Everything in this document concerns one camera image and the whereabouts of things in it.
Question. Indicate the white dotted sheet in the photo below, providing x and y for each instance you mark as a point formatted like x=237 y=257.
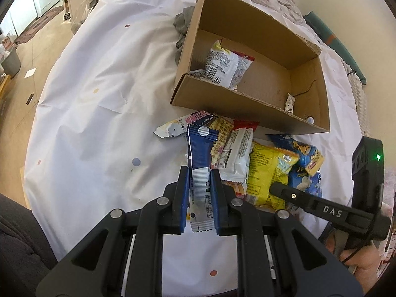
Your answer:
x=108 y=130

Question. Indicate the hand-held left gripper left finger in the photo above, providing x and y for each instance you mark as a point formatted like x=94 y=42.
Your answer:
x=185 y=193

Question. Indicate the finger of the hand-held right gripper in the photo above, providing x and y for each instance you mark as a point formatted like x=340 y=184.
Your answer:
x=309 y=201

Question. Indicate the grey bin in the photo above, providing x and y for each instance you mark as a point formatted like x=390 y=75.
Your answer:
x=10 y=63

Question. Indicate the small white sachet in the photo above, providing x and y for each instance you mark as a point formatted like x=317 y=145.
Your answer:
x=290 y=103

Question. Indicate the person's right hand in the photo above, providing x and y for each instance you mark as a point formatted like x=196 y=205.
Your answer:
x=365 y=264

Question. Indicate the white cabinet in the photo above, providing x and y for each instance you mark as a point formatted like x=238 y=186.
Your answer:
x=77 y=3

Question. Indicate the silver white packet yellow top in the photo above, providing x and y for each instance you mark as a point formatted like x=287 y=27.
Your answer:
x=219 y=63

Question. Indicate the blue and white snack packet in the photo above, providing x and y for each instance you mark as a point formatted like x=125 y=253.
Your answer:
x=199 y=151

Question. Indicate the cardboard box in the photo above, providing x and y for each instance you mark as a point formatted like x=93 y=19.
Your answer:
x=247 y=21

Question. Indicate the person's dark clothing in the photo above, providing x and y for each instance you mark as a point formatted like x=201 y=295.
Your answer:
x=18 y=247

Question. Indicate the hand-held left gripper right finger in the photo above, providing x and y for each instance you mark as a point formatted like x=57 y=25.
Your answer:
x=215 y=199

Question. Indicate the red and white snack packet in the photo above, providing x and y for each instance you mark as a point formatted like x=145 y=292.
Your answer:
x=238 y=148

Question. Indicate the grey cloth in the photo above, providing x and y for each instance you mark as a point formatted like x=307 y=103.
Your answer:
x=182 y=21

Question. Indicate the white paper sheet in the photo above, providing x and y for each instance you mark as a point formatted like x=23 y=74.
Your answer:
x=30 y=73

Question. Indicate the blue and yellow cartoon packet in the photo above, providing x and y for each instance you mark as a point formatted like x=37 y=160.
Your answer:
x=304 y=153

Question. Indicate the yellow striped snack packet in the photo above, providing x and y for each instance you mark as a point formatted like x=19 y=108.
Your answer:
x=221 y=136

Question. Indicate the white appliance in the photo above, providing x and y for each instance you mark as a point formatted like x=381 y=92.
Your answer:
x=21 y=12

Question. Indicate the patterned floor rug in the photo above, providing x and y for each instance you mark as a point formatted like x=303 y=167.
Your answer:
x=37 y=24

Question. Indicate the small dark floor object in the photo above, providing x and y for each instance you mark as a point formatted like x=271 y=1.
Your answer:
x=29 y=99

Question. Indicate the white and pink snack packet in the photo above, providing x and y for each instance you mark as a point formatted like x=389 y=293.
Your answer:
x=176 y=128

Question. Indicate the teal rolled mat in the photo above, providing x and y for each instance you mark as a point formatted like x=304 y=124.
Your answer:
x=337 y=43

